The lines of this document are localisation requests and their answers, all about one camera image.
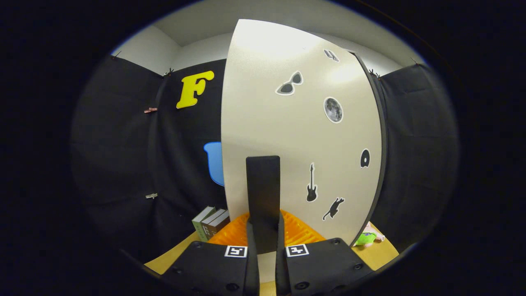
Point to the brown book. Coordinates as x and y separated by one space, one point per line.
209 225
220 225

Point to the silver clip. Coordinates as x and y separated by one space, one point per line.
151 195

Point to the green and pink plush toy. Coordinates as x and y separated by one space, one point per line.
367 237

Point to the green book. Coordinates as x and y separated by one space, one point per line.
199 226

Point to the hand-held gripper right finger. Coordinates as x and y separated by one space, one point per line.
324 267

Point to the pink clip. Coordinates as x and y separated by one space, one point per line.
150 110

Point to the black backdrop cloth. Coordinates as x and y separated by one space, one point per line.
123 164

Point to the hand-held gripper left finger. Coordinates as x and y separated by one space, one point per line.
205 267

